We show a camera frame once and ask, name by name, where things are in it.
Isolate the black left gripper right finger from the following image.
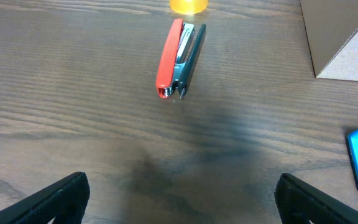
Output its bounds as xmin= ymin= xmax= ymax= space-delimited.
xmin=274 ymin=173 xmax=358 ymax=224

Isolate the red black stapler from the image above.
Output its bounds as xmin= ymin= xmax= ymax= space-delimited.
xmin=155 ymin=19 xmax=206 ymax=99

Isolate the open cardboard box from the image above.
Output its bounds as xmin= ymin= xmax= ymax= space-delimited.
xmin=300 ymin=0 xmax=358 ymax=81

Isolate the yellow tape roll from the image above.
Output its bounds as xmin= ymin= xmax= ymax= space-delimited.
xmin=169 ymin=0 xmax=209 ymax=15

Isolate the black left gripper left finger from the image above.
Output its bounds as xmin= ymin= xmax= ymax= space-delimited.
xmin=0 ymin=172 xmax=90 ymax=224

